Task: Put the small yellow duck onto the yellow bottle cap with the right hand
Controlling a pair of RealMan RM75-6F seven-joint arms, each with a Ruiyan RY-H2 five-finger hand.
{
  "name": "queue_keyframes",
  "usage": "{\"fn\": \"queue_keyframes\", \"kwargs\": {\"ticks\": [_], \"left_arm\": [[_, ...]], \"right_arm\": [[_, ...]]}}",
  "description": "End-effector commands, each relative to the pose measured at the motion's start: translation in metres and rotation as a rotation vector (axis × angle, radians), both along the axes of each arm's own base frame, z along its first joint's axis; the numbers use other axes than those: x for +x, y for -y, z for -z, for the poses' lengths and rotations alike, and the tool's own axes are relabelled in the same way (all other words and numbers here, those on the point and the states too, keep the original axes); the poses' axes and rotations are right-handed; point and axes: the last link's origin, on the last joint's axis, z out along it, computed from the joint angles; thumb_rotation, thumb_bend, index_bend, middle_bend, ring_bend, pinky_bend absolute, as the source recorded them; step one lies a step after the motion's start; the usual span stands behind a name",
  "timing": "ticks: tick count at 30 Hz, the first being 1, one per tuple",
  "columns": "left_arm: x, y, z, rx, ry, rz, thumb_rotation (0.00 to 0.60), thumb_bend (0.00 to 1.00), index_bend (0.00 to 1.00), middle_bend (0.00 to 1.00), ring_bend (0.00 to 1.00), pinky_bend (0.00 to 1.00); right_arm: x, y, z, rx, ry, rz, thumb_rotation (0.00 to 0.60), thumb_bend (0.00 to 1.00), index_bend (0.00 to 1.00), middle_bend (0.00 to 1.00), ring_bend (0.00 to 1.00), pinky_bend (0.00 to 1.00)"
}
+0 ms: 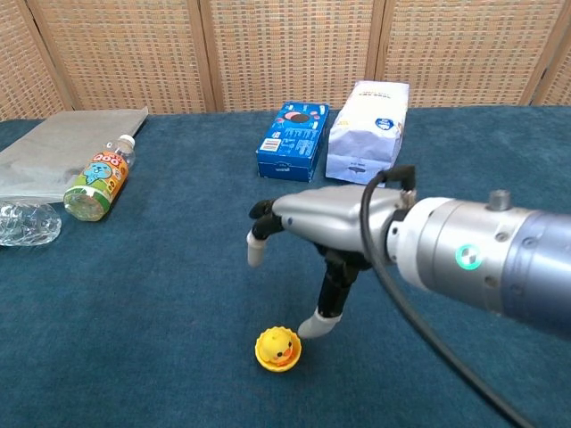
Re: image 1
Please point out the woven rattan folding screen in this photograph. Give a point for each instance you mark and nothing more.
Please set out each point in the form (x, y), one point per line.
(285, 53)

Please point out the blue cookie box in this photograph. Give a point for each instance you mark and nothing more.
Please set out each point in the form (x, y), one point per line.
(294, 142)

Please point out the grey flat padded envelope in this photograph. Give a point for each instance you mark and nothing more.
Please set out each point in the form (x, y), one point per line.
(58, 147)

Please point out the yellow round scalloped dish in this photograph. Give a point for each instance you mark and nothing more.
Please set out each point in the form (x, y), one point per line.
(263, 359)

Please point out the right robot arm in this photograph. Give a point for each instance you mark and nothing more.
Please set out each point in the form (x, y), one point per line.
(482, 258)

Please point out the clear crumpled plastic bottle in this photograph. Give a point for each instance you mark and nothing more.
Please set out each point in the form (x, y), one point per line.
(27, 223)

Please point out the white paper bag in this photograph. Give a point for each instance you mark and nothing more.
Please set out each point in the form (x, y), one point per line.
(368, 134)

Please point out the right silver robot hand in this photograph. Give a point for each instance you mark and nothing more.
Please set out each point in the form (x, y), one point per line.
(330, 218)

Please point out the teal table cloth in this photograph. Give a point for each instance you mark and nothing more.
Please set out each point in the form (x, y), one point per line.
(134, 312)

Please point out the yellow rubber duck toy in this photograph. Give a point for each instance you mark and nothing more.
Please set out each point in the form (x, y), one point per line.
(277, 348)

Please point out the juice bottle with cartoon label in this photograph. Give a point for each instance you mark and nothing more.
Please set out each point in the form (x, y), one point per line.
(98, 178)

